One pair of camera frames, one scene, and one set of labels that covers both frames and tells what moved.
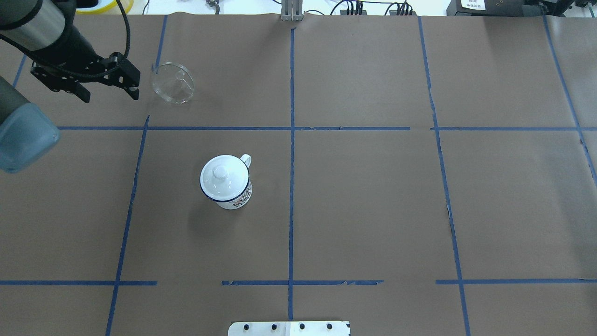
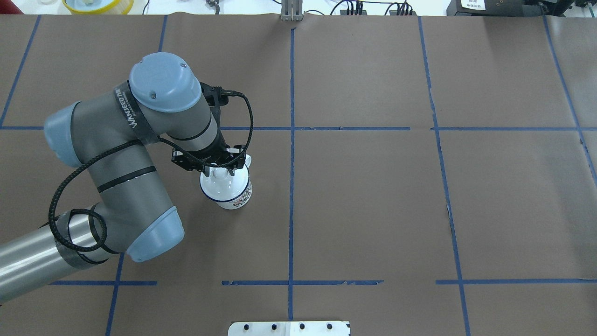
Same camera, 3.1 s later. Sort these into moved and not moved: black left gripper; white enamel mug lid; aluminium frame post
Moved: black left gripper
Not moved: white enamel mug lid; aluminium frame post
